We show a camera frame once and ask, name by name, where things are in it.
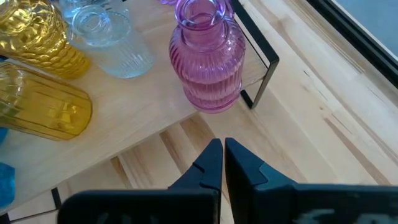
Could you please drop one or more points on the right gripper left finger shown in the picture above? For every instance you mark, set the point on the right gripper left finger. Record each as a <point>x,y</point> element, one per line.
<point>155,205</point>

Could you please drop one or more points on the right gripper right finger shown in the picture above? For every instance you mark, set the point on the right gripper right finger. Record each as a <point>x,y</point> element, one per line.
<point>280,202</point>

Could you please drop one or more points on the large yellow ribbed vase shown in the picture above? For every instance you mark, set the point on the large yellow ribbed vase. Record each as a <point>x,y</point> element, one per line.
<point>46,105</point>

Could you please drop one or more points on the clear ribbed square bottle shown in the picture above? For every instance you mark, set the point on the clear ribbed square bottle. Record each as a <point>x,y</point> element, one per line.
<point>124,59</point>

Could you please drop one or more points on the tall teal diamond-pattern vase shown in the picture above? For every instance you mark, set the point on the tall teal diamond-pattern vase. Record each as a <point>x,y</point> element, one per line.
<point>6,186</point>

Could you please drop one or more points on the pink ribbed bottle vase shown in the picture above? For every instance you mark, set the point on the pink ribbed bottle vase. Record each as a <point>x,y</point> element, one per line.
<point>208,62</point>

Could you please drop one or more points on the yellow hobnail vase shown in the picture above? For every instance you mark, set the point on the yellow hobnail vase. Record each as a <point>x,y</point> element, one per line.
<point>40,40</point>

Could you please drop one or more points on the light wooden board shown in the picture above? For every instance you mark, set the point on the light wooden board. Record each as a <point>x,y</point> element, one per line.
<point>133,102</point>

